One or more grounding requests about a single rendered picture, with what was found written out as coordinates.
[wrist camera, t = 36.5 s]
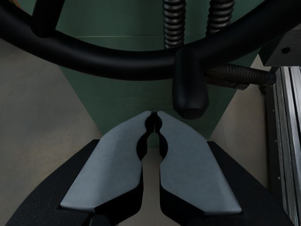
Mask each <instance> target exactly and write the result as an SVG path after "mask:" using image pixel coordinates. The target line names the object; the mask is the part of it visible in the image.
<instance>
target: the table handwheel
mask: <svg viewBox="0 0 301 226"><path fill-rule="evenodd" d="M64 2H65V0H36V2H35V5H34V10H33V13H32V16H31V15H29V14H28V13H26V12H25V11H23V10H22V9H20V8H19V7H17V6H16V5H14V4H13V3H12V2H10V1H9V0H0V38H1V39H3V40H4V41H6V42H8V43H10V44H12V45H14V46H16V47H18V48H20V49H22V50H24V51H26V52H28V53H30V54H32V55H34V56H37V57H39V58H41V59H44V60H46V61H48V62H51V63H54V64H56V65H59V66H62V67H65V68H67V69H71V70H74V71H77V72H81V73H85V74H89V75H93V76H98V77H103V78H110V79H118V80H128V81H155V80H165V79H172V78H173V70H174V64H175V59H176V52H177V51H178V50H179V49H180V48H183V47H191V48H193V49H194V50H195V52H196V54H197V58H198V60H199V63H200V65H201V68H202V71H203V72H204V71H207V70H211V69H214V68H216V67H219V66H222V65H225V64H227V63H229V62H232V61H234V60H237V59H239V58H241V57H243V56H245V55H247V54H249V53H251V52H254V51H256V50H258V49H259V48H261V47H263V46H265V45H267V44H268V43H270V42H272V41H273V40H275V39H277V38H279V37H280V36H282V35H284V34H285V33H287V32H288V31H290V30H291V29H293V28H294V27H296V26H298V25H299V24H301V0H265V1H263V2H262V3H261V4H260V5H258V6H257V7H256V8H254V9H253V10H252V11H250V12H249V13H247V14H246V15H244V16H243V17H241V18H240V19H238V20H237V21H235V22H234V23H232V24H230V25H228V26H227V27H225V28H223V29H221V30H219V31H217V32H215V33H213V34H211V35H209V36H207V37H205V38H202V39H199V40H197V41H194V42H191V43H188V44H185V45H181V46H178V47H174V48H168V49H162V50H155V51H125V50H117V49H111V48H105V47H101V46H98V45H94V44H91V43H87V42H84V41H81V40H79V39H76V38H74V37H71V36H69V35H66V34H64V33H62V32H60V31H58V30H56V25H57V23H58V20H59V17H60V14H61V11H62V8H63V5H64Z"/></svg>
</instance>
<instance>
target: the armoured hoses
mask: <svg viewBox="0 0 301 226"><path fill-rule="evenodd" d="M162 1H163V15H164V16H163V21H164V22H163V26H164V28H163V31H164V34H163V36H164V49H168V48H174V47H178V46H181V45H184V35H185V33H184V31H185V27H184V25H185V19H186V17H185V13H186V9H185V7H186V1H185V0H162ZM209 4H210V8H209V9H208V10H209V14H208V21H207V24H208V25H207V27H206V30H207V31H206V37H207V36H209V35H211V34H213V33H215V32H217V31H219V30H221V29H223V28H225V27H227V26H228V25H229V24H230V23H231V22H230V19H231V18H232V14H231V13H232V12H233V10H234V9H233V6H234V4H235V0H211V1H210V2H209ZM203 74H204V78H205V81H206V84H210V85H216V86H221V87H228V88H234V89H238V90H245V89H246V88H247V87H248V86H249V84H255V85H262V86H268V87H270V86H272V85H274V84H275V82H276V80H277V76H276V74H275V73H273V72H269V71H264V70H259V69H254V68H249V67H245V66H244V67H243V66H240V65H234V64H229V63H227V64H225V65H222V66H219V67H216V68H214V69H211V70H207V71H204V72H203Z"/></svg>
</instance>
